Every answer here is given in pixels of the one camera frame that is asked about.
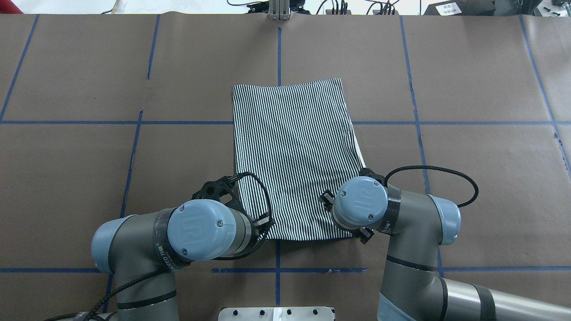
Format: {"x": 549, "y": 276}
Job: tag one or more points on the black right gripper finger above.
{"x": 365, "y": 234}
{"x": 327, "y": 199}

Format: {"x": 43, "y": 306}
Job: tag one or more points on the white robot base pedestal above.
{"x": 296, "y": 313}

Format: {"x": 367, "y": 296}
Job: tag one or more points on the black box with label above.
{"x": 461, "y": 8}

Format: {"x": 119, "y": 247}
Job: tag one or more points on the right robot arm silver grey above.
{"x": 418, "y": 224}

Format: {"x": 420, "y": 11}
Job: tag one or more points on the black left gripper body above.
{"x": 263, "y": 221}

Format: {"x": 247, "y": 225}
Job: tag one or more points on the navy white striped polo shirt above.
{"x": 300, "y": 141}

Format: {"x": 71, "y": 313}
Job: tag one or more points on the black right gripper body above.
{"x": 327, "y": 197}

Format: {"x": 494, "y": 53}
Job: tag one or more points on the black spare gripper tool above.
{"x": 297, "y": 6}

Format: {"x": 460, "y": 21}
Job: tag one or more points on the orange black usb hub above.
{"x": 336, "y": 8}

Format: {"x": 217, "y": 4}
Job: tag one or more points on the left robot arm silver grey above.
{"x": 143, "y": 251}

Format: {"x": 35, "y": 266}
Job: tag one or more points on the aluminium frame post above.
{"x": 279, "y": 10}

